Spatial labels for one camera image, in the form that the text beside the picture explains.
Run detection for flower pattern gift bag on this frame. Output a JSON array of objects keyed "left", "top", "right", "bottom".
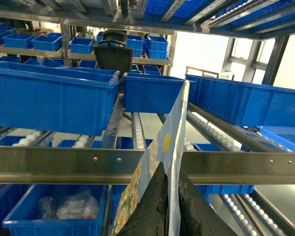
[{"left": 111, "top": 81, "right": 190, "bottom": 236}]

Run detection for blue bin on left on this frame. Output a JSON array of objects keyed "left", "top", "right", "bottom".
[{"left": 0, "top": 61, "right": 119, "bottom": 136}]

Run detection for blue bin on right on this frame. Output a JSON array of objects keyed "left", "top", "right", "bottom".
[{"left": 185, "top": 74, "right": 295, "bottom": 127}]

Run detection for blue bin with plastic bags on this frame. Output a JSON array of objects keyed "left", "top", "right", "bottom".
[{"left": 2, "top": 184, "right": 108, "bottom": 236}]

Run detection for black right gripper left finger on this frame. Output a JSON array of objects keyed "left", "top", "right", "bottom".
[{"left": 116, "top": 163, "right": 168, "bottom": 236}]

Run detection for white roller conveyor track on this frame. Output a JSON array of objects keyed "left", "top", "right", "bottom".
[{"left": 131, "top": 112, "right": 147, "bottom": 150}]

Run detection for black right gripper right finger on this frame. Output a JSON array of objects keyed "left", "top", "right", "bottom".
[{"left": 178, "top": 171, "right": 236, "bottom": 236}]

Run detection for steel rack front beam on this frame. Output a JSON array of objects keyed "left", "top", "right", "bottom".
[{"left": 0, "top": 146, "right": 295, "bottom": 184}]

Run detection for blue bin in middle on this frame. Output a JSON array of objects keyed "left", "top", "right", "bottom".
[{"left": 123, "top": 73, "right": 186, "bottom": 114}]

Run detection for black office chair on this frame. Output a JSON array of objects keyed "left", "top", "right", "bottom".
[{"left": 93, "top": 29, "right": 133, "bottom": 73}]

